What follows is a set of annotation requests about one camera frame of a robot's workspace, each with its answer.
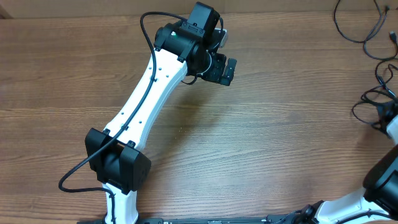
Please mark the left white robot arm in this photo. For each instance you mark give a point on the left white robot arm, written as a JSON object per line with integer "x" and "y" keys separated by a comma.
{"x": 188, "y": 47}

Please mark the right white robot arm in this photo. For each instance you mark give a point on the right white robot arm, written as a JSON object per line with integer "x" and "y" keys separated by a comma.
{"x": 375, "y": 200}

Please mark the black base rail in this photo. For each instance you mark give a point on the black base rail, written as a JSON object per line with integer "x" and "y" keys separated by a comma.
{"x": 278, "y": 219}

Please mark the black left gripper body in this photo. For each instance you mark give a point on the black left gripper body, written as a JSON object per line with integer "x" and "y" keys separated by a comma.
{"x": 214, "y": 72}

